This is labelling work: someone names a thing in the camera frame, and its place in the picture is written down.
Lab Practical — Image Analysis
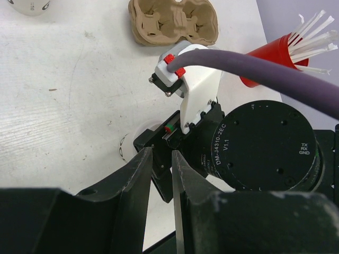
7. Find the red straw holder cup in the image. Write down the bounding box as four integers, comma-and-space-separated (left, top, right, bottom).
247, 33, 309, 71

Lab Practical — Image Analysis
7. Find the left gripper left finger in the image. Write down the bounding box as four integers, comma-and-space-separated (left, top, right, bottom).
1, 148, 153, 253

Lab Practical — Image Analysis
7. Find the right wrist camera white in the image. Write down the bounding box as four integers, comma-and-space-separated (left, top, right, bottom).
149, 41, 221, 134

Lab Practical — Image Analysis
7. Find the brown pulp cup carrier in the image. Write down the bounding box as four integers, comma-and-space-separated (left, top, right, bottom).
128, 0, 219, 47

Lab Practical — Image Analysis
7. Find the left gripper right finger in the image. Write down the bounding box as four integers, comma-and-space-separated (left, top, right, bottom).
172, 151, 338, 253

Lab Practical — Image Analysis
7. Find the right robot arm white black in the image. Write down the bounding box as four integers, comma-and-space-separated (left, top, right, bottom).
133, 100, 338, 204

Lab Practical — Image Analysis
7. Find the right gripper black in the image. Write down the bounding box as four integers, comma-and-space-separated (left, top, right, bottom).
133, 102, 225, 203

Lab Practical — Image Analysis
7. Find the white paper coffee cup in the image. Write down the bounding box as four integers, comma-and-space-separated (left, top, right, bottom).
118, 120, 162, 163

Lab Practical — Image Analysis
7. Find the white wrapped straws bundle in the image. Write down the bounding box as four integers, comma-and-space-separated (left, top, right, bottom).
287, 10, 338, 75

